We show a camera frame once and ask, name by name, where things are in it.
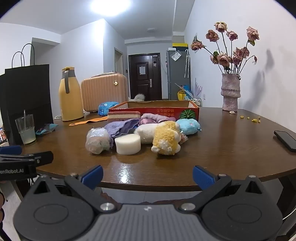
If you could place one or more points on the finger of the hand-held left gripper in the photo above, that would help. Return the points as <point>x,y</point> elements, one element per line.
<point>10,150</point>
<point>45,157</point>

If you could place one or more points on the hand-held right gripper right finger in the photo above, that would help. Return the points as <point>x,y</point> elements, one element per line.
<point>204,177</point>

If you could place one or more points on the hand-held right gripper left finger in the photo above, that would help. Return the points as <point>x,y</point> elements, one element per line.
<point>92,176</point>

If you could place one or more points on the bagged mesh bath ball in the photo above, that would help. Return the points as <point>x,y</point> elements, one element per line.
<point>98,140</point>

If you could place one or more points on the white round sponge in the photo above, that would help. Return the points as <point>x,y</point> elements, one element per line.
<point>128,144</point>

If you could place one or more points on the yellow plush toy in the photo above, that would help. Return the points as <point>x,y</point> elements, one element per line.
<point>166,139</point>

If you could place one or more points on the purple towel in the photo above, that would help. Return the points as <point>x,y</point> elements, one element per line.
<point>122,128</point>

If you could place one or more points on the white plush toy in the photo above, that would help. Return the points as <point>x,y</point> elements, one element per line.
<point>145,135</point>

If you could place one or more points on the brown layered sponge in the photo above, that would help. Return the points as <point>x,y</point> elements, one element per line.
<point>123,115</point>

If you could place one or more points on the cardboard box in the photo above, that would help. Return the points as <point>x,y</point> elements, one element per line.
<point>161,111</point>

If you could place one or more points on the glass cup with drink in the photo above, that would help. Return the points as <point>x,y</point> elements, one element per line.
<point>26,129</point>

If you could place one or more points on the blue crumpled wrapper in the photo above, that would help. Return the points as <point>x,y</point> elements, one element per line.
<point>46,129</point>

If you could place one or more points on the blue plush toy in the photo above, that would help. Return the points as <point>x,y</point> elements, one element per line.
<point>188,126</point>

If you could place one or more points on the black paper bag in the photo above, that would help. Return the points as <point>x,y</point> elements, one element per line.
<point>27,92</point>

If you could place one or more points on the yellow thermos jug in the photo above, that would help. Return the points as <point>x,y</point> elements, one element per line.
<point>70,97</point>

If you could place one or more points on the blue tissue pack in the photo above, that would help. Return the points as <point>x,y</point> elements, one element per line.
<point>107,107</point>

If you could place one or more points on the scattered yellow crumbs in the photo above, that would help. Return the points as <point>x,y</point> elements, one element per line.
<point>253,120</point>

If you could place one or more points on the pink satin cloth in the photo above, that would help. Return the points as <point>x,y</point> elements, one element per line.
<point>153,118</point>

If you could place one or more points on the pink ribbed suitcase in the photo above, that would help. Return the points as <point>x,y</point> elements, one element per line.
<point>104,92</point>

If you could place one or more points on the yellow bag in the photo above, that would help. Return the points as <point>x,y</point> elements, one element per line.
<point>181,95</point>

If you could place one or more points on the purple feather decoration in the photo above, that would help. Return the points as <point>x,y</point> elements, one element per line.
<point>198,89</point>

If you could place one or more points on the pink ceramic vase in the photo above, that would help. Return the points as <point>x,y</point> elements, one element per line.
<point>230,92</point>

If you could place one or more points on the black smartphone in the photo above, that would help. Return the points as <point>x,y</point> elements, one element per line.
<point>285,140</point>

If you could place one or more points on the white fluffy object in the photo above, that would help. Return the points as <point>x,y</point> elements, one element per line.
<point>139,97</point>

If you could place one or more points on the dark brown door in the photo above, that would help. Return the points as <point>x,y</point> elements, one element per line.
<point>144,88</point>

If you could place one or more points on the grey refrigerator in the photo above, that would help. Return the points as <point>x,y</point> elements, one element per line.
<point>177,76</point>

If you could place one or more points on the hanging white umbrella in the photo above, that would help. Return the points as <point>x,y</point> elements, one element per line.
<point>187,63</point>

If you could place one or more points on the paper notice on door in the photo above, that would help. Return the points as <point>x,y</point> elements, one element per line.
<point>141,69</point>

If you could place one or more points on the grey interior door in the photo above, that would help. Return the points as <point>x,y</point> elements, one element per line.
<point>118,61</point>

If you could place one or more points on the dried pink roses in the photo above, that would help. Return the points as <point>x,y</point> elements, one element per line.
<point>223,59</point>

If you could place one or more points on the yellow and black box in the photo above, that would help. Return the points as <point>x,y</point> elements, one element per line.
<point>180,45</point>

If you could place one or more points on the ceiling light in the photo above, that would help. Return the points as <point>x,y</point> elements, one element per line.
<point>108,5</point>

